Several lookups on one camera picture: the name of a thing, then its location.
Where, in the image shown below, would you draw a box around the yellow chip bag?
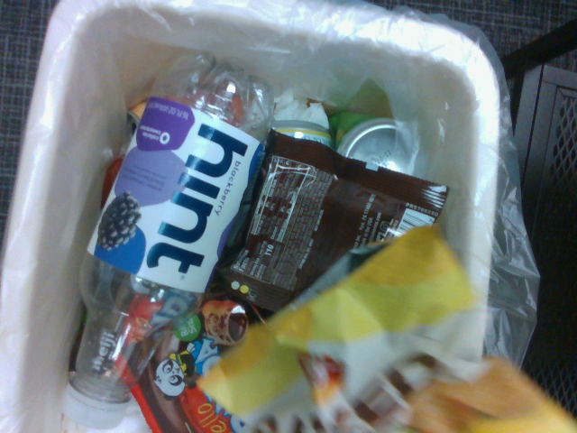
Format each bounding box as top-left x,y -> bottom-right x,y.
196,225 -> 577,433

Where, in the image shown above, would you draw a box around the clear plastic bin liner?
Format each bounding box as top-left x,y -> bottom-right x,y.
0,0 -> 542,366

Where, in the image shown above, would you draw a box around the white plastic trash bin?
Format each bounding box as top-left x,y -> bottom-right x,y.
0,0 -> 504,433

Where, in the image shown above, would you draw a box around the brown snack wrapper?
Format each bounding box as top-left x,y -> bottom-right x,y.
223,128 -> 452,312

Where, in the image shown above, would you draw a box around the white yellow drink can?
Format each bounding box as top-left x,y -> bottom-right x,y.
272,117 -> 334,150

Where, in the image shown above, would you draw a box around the green silver drink can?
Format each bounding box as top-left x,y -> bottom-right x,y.
328,110 -> 407,172

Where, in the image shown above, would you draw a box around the crumpled white tissue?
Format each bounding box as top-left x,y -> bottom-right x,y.
274,92 -> 330,130

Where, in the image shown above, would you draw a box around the empty hint water bottle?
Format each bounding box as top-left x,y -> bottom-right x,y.
62,53 -> 276,429

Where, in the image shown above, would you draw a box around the red orange wrapper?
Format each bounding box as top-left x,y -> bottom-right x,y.
101,155 -> 130,208

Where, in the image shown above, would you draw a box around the red Hello Panda package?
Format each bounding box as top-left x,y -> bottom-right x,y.
114,288 -> 271,433

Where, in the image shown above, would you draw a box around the wooden coffee table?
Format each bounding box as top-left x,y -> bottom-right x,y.
502,17 -> 577,398

